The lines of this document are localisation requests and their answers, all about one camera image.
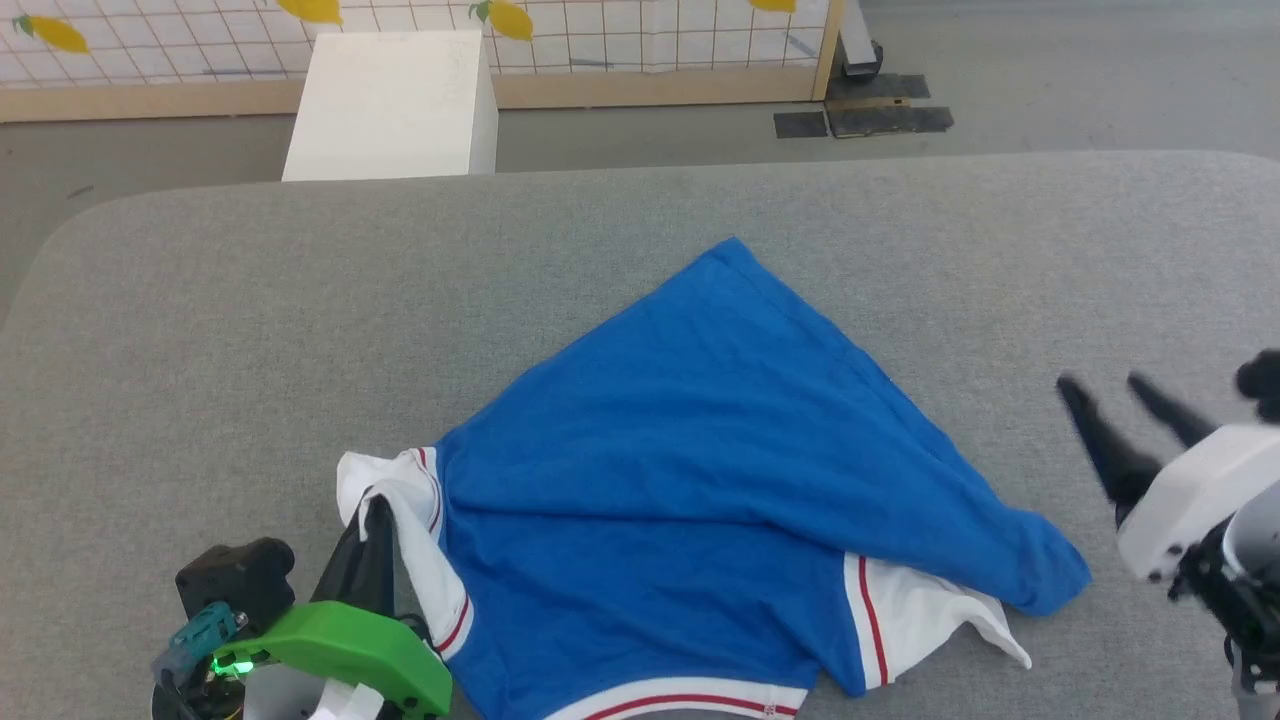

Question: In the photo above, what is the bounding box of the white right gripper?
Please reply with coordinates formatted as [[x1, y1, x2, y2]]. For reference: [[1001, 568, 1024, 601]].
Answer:
[[1056, 371, 1280, 583]]

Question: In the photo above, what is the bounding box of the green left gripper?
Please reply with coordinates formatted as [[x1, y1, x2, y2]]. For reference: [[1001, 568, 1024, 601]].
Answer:
[[240, 495, 453, 720]]

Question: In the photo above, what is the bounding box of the blue basketball jersey white trim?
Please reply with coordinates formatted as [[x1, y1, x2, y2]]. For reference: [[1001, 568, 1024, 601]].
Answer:
[[336, 237, 1093, 720]]

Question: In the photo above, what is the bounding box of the large black floor patch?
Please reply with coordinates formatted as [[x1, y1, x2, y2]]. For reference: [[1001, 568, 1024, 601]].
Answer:
[[826, 75, 954, 138]]

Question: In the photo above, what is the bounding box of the white rectangular box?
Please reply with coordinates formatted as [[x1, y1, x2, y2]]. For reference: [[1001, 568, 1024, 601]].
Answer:
[[282, 30, 499, 183]]

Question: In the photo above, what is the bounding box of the grey partition stand foot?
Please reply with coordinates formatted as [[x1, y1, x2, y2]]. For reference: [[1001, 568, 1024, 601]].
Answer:
[[840, 0, 884, 80]]

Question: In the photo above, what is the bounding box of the teal left cable connector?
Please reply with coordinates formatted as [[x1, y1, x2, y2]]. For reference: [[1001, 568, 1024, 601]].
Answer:
[[163, 603, 247, 683]]

